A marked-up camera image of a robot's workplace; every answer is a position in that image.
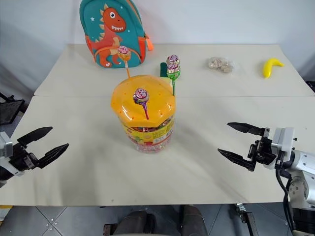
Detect lollipop jar with orange lid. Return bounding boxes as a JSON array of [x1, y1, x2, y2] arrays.
[[110, 74, 177, 154]]

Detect black metal table clamp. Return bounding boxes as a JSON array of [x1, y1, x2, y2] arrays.
[[235, 202, 259, 236]]

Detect dark rounded shape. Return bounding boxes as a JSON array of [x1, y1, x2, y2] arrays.
[[113, 210, 156, 236], [181, 205, 208, 236]]

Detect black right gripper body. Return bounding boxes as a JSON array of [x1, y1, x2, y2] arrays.
[[247, 127, 278, 170]]

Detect yellow toy banana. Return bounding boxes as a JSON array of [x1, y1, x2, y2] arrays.
[[262, 58, 284, 79]]

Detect clear bag of snacks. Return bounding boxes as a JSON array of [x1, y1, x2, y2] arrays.
[[205, 56, 241, 76]]

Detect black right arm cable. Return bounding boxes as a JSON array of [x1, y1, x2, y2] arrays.
[[274, 150, 296, 234]]

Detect lollipop with green stick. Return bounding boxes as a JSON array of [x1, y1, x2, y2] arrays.
[[166, 64, 182, 96]]

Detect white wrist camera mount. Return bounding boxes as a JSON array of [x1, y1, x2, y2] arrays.
[[270, 127, 296, 171], [0, 131, 26, 177]]

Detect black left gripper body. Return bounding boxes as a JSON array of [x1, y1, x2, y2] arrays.
[[9, 142, 40, 172]]

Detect lollipop with orange stick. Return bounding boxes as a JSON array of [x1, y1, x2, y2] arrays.
[[117, 45, 132, 79]]

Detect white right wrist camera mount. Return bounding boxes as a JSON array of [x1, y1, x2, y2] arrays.
[[270, 127, 296, 171]]

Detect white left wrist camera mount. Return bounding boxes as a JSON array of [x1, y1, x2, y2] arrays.
[[0, 131, 26, 177]]

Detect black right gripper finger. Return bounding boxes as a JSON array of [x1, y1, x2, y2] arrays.
[[226, 122, 266, 137], [217, 148, 256, 172]]

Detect lollipop with pink stick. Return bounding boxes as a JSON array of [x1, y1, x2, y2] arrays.
[[132, 88, 151, 120]]

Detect black metal stand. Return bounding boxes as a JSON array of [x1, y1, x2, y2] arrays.
[[0, 92, 26, 126]]

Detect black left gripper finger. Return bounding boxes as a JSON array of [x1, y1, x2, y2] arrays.
[[37, 143, 70, 169], [17, 126, 54, 148]]

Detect dark green box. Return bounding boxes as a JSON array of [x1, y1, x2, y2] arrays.
[[160, 62, 170, 79]]

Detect teal dinosaur backpack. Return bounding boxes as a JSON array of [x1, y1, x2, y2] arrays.
[[79, 0, 154, 69]]

